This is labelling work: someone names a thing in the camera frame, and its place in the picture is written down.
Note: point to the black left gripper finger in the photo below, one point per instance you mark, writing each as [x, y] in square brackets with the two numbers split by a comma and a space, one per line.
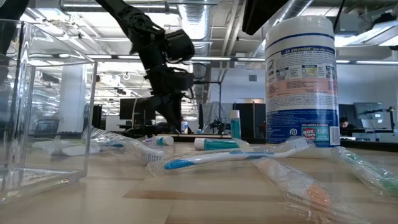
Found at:
[175, 112]

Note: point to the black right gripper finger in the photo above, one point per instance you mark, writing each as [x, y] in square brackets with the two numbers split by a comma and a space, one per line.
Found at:
[261, 14]

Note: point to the teal mouthwash bottle white cap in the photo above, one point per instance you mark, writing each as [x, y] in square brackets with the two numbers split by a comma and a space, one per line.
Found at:
[235, 129]
[168, 140]

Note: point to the blue white toothbrush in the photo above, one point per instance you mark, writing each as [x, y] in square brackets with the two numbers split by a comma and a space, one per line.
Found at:
[152, 155]
[217, 157]

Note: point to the teal white tube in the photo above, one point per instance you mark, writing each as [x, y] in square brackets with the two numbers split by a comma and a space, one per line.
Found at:
[217, 145]

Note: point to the clear acrylic box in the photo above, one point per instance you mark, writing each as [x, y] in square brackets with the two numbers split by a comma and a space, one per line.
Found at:
[91, 124]

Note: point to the black background robot arm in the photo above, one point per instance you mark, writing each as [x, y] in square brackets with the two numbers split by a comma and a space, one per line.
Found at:
[218, 126]

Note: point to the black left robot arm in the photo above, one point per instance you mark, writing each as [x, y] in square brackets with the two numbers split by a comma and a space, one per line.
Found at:
[124, 15]

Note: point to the small background wipes canister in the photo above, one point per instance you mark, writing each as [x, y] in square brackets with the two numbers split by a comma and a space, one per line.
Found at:
[184, 128]

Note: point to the grey cover sheet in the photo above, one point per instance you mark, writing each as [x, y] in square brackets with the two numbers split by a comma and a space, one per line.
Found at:
[214, 112]

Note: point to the wooden background desk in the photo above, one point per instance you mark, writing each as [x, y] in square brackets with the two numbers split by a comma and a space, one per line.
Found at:
[211, 136]

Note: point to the black computer monitor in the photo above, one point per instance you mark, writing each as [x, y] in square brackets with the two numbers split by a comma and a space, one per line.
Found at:
[130, 109]

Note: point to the white blue wipes canister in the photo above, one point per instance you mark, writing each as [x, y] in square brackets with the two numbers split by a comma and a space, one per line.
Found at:
[301, 77]

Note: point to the black cabinet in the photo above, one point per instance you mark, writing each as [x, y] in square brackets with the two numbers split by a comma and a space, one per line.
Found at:
[253, 121]

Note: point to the white building column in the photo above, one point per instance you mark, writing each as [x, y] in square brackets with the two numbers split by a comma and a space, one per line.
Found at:
[72, 99]

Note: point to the person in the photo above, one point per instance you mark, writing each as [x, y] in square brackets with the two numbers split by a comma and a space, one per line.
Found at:
[344, 123]

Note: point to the grey background monitor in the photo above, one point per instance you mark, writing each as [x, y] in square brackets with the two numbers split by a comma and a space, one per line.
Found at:
[367, 109]

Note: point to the orange white wrapped toothbrush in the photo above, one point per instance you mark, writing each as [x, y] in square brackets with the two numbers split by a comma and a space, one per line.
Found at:
[317, 196]

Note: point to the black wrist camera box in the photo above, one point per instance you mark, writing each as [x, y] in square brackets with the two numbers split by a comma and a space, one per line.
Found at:
[182, 45]

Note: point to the silver smooth ventilation duct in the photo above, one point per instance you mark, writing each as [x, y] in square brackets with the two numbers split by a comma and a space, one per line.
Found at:
[298, 6]

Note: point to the black rectangular frame stand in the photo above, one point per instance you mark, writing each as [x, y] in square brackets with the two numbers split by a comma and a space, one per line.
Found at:
[211, 82]

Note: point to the overhead frame light bar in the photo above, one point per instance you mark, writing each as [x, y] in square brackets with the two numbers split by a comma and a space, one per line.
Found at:
[248, 59]

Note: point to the silver ribbed ventilation duct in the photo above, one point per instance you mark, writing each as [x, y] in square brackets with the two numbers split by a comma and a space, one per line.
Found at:
[199, 18]

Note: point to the grey wall vent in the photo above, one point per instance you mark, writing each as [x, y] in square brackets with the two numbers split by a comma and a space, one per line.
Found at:
[252, 78]

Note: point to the black aluminium table frame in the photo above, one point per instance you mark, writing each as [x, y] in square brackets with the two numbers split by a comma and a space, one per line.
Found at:
[363, 145]

